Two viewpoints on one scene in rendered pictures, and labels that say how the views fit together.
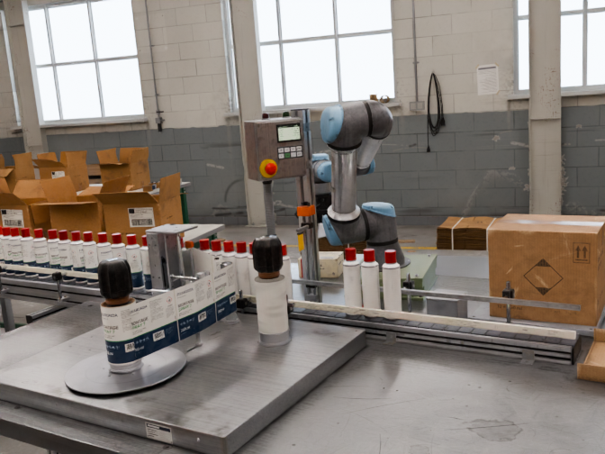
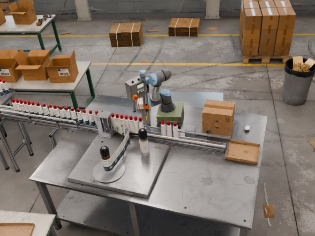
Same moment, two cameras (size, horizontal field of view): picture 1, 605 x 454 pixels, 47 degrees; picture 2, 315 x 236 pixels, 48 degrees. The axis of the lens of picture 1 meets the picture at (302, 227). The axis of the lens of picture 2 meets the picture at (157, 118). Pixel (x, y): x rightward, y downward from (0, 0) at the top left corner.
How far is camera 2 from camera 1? 188 cm
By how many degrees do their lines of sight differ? 27
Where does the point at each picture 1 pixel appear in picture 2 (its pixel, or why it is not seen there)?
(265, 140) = (133, 90)
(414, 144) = not seen: outside the picture
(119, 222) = (54, 74)
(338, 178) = (154, 92)
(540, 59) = not seen: outside the picture
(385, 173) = not seen: outside the picture
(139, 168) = (31, 13)
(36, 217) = (14, 70)
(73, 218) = (32, 70)
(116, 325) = (107, 163)
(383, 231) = (167, 100)
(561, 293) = (221, 128)
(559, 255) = (221, 120)
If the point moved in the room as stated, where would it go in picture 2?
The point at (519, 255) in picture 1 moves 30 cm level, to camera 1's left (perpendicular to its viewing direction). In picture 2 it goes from (210, 119) to (182, 124)
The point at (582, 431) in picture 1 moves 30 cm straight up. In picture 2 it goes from (226, 180) to (228, 155)
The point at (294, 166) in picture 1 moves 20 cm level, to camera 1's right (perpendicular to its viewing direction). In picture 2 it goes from (142, 94) to (161, 90)
